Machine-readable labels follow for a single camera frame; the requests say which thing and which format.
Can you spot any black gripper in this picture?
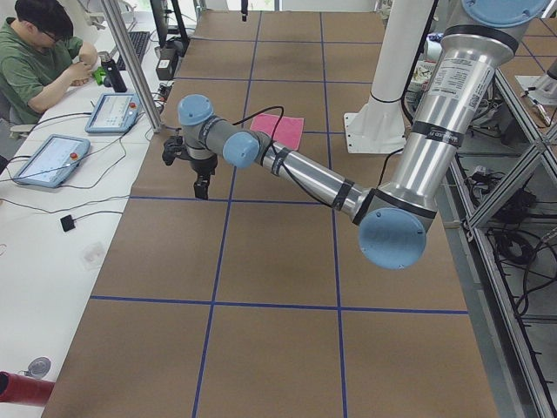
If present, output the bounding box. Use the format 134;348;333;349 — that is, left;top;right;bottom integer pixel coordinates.
190;157;218;200

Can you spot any pink square towel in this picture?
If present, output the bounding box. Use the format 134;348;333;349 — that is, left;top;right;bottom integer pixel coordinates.
250;113;305;151

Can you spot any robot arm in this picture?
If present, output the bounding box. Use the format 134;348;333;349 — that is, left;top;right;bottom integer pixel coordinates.
178;1;551;269

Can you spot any far teach pendant tablet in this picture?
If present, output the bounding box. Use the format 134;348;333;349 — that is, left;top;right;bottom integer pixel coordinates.
84;93;141;135

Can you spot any teach pendant tablet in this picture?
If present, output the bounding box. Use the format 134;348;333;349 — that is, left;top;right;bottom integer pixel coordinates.
13;134;91;188
84;93;141;135

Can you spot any black box with label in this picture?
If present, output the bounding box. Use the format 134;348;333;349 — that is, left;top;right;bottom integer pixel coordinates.
156;47;179;81

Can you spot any brown paper table cover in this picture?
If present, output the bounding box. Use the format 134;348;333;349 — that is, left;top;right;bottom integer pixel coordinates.
42;9;557;418

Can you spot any black water bottle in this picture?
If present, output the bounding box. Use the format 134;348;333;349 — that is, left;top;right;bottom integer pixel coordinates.
99;51;127;92

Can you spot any small black square device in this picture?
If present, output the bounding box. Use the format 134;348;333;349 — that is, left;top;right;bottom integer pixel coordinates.
60;214;76;233

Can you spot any near teach pendant tablet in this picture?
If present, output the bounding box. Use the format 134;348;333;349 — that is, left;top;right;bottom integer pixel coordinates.
13;134;91;188

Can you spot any green object on desk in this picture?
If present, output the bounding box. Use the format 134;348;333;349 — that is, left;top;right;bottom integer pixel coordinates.
91;66;106;85

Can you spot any black keyboard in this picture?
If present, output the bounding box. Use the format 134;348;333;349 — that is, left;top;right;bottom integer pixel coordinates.
117;31;151;71

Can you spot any black monitor stand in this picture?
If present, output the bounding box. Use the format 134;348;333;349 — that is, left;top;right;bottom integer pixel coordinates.
150;0;190;57

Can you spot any person in green shirt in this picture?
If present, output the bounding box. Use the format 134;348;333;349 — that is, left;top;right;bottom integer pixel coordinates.
1;0;98;125

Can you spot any red cylinder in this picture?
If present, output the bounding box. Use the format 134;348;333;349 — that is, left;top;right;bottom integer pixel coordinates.
1;371;55;407

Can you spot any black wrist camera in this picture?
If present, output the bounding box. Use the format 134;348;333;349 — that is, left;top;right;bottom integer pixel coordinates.
162;135;190;166

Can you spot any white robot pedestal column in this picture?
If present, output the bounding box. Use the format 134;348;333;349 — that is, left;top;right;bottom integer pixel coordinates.
369;0;440;105

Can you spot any aluminium frame post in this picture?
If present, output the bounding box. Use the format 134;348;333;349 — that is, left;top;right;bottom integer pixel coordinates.
100;0;162;133

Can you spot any aluminium side frame rail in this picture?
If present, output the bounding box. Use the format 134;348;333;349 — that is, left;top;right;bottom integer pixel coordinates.
439;56;556;417

